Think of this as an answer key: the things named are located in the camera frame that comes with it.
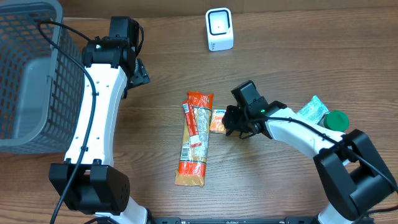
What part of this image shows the small orange box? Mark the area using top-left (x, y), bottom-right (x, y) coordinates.
top-left (210, 109), bottom-right (226, 134)

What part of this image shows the long orange noodle package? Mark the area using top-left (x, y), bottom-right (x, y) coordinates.
top-left (175, 91), bottom-right (213, 187)

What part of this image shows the teal snack packet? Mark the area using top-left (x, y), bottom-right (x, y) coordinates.
top-left (297, 95), bottom-right (330, 124)

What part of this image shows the green lid white jar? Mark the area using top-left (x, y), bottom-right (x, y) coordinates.
top-left (319, 111), bottom-right (349, 132)

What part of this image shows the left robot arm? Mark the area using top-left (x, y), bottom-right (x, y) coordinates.
top-left (49, 16), bottom-right (151, 224)

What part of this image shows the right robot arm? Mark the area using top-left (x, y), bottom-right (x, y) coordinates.
top-left (223, 80), bottom-right (397, 223)

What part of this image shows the white barcode scanner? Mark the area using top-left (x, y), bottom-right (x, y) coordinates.
top-left (205, 7), bottom-right (234, 52)

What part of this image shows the grey plastic mesh basket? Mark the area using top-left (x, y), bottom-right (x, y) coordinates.
top-left (1, 0), bottom-right (85, 154)

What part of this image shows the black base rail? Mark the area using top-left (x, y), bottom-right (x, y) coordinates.
top-left (149, 217), bottom-right (315, 224)

